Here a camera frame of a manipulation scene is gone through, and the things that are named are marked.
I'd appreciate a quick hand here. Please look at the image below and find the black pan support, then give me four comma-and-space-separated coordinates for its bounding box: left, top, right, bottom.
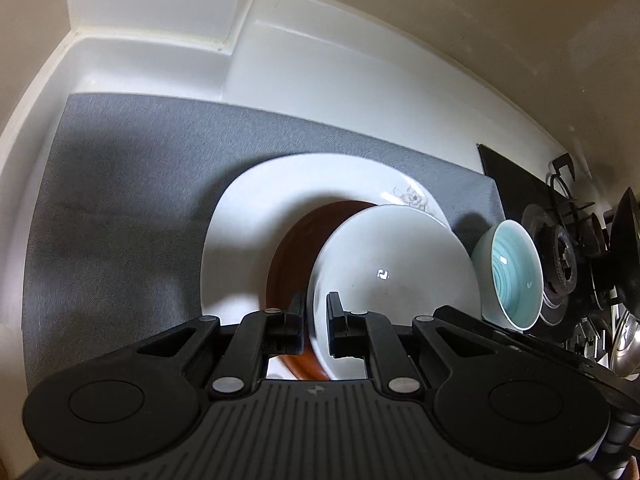
545, 152, 617, 312

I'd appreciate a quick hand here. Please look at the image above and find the black glass gas stove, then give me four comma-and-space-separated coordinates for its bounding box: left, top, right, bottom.
477, 142, 640, 362

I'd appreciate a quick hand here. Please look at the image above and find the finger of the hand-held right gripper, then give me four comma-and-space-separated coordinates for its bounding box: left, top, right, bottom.
432, 305, 619, 379

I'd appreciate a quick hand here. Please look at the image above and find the grey table mat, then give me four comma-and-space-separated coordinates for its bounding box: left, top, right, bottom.
22, 92, 506, 387

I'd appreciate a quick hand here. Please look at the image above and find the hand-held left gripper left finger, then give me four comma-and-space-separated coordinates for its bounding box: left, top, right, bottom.
127, 291, 307, 401

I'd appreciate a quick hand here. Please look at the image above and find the round gas burner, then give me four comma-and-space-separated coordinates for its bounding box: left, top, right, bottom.
520, 205, 584, 327

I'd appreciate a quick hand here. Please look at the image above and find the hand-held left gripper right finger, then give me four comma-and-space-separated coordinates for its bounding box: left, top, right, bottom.
326, 292, 506, 401

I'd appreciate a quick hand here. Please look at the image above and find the black wok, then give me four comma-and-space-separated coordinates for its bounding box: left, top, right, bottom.
607, 187, 640, 307

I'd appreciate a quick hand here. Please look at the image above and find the white bowl with blue pattern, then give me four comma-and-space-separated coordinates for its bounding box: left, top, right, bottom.
306, 204, 484, 382

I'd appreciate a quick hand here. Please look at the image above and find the teal glazed bowl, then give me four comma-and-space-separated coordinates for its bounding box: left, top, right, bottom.
470, 219, 545, 332

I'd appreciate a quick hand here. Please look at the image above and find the square white floral plate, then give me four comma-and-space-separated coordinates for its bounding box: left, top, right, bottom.
200, 152, 454, 380

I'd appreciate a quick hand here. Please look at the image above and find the stainless steel pot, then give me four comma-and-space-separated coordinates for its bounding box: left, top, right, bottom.
607, 305, 640, 379

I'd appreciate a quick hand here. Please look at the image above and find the brown round plate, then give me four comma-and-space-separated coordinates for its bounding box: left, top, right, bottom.
265, 200, 377, 382

